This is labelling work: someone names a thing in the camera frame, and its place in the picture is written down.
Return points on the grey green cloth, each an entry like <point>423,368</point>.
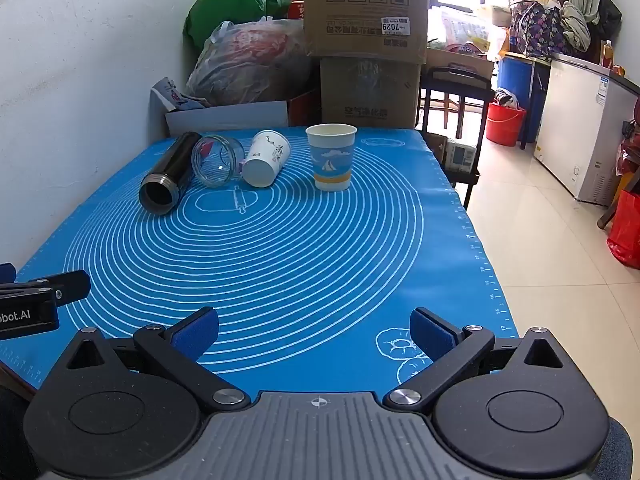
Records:
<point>577,20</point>

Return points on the purple patterned bag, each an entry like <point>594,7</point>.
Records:
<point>537,30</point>

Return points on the blue silicone baking mat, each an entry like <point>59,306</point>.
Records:
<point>300,260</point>

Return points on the open cardboard box of goods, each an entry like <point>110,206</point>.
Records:
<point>460,57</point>

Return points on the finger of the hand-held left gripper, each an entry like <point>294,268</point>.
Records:
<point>70,285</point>
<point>7,274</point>

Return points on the red plastic bucket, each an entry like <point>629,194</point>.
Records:
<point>505,125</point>

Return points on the dark bag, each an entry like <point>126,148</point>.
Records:
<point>609,15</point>

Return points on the small white box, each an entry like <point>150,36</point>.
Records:
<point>460,155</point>

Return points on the black thermos cup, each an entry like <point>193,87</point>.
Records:
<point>167,172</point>

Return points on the blue plastic barrel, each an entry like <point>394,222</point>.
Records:
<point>515,77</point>

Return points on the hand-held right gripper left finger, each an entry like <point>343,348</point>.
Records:
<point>197,334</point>

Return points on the clear glass cup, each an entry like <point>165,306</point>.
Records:
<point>216,165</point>

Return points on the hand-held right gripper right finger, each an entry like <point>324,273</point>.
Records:
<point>431,334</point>

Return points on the printed brown cardboard box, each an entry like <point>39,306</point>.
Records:
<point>370,95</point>

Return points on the orange bottle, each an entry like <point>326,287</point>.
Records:
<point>608,55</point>

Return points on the blue sailboat paper cup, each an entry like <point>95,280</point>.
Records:
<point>332,160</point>

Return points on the large brown cardboard box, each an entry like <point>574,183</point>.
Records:
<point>360,10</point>

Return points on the clear plastic bag red contents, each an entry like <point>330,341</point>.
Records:
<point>250,60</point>

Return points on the grey flat board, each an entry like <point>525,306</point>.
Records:
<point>225,117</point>

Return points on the white printed paper cup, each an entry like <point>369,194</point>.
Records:
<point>262,160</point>

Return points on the white chest freezer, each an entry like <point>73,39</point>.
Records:
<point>575,125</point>

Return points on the blue white printed packet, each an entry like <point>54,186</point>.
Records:
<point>172,95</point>

